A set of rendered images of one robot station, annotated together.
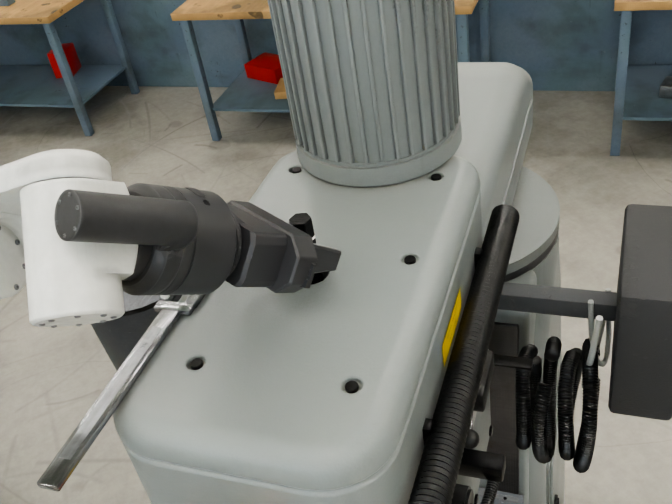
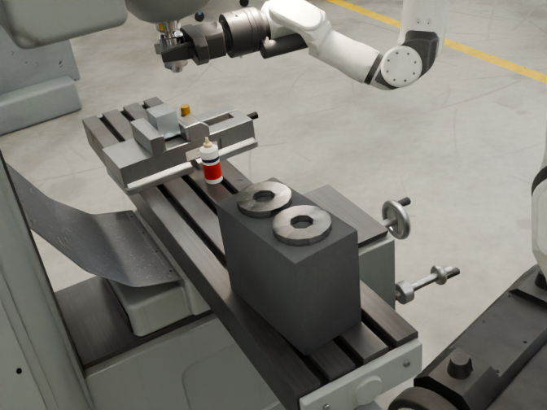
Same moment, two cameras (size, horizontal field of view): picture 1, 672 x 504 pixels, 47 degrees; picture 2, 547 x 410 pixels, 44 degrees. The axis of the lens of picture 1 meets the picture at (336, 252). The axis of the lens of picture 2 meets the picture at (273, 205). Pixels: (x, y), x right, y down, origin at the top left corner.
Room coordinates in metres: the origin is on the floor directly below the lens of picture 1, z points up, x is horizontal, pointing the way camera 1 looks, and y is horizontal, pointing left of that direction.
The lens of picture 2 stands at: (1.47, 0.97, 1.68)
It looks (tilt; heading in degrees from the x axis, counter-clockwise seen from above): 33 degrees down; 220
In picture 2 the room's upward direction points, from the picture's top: 7 degrees counter-clockwise
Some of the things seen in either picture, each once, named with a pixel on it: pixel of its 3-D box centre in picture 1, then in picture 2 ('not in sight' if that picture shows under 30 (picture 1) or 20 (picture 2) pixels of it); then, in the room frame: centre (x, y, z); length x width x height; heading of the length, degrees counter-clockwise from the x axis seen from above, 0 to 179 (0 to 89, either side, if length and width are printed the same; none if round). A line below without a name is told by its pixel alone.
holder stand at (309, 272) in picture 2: not in sight; (288, 259); (0.80, 0.42, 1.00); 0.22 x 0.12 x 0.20; 72
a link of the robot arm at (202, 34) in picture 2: not in sight; (217, 39); (0.52, 0.08, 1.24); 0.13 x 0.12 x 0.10; 58
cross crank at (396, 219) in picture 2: not in sight; (385, 224); (0.15, 0.24, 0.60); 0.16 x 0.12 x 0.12; 155
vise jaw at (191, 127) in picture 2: not in sight; (186, 122); (0.47, -0.11, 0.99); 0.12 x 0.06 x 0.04; 68
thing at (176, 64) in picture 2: not in sight; (173, 52); (0.60, 0.03, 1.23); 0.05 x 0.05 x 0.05
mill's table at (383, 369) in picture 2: not in sight; (206, 210); (0.60, 0.04, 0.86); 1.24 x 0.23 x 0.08; 65
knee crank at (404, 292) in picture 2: not in sight; (426, 281); (0.18, 0.38, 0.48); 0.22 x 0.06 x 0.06; 155
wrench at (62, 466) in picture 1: (128, 372); not in sight; (0.50, 0.20, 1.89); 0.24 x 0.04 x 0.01; 155
